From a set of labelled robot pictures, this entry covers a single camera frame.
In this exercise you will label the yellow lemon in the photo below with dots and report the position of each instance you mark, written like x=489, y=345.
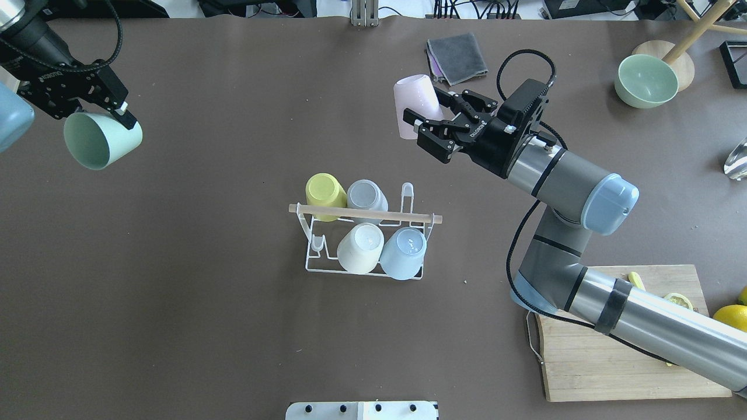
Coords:
x=742, y=297
x=734, y=315

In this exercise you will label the green bowl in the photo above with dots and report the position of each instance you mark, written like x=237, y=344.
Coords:
x=644, y=81

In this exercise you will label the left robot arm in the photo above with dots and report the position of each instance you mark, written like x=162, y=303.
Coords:
x=25, y=34

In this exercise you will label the wooden mug tree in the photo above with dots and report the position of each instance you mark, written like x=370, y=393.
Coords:
x=675, y=55

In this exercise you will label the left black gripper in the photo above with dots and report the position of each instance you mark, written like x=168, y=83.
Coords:
x=36, y=51

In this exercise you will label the green plastic cup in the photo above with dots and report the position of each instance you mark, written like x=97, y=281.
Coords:
x=98, y=140

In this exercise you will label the grey translucent cup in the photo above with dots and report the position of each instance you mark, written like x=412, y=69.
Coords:
x=365, y=194

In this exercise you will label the wooden cutting board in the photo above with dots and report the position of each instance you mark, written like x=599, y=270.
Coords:
x=579, y=364

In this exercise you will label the yellow plastic cup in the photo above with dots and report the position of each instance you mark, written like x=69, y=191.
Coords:
x=324, y=190

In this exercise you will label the metal scoop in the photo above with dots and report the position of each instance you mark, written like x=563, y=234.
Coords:
x=735, y=164

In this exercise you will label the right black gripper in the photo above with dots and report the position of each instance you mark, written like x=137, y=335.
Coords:
x=492, y=144

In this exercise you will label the aluminium frame post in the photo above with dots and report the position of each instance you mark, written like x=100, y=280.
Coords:
x=364, y=13

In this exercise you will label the pink plastic cup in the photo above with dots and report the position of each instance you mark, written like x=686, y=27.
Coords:
x=415, y=92

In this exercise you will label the cream plastic cup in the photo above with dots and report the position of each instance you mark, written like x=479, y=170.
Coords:
x=359, y=251

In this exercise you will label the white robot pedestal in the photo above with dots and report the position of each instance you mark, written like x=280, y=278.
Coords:
x=363, y=410

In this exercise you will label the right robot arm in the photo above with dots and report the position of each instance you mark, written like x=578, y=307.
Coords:
x=580, y=198

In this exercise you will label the white wire cup holder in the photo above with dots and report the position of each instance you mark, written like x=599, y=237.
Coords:
x=325, y=227

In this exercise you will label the blue plastic cup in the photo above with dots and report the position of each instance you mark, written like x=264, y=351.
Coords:
x=403, y=255

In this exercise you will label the grey folded cloth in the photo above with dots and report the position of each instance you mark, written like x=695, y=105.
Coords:
x=455, y=59

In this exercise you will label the lemon slice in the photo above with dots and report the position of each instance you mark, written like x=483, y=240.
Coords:
x=680, y=300

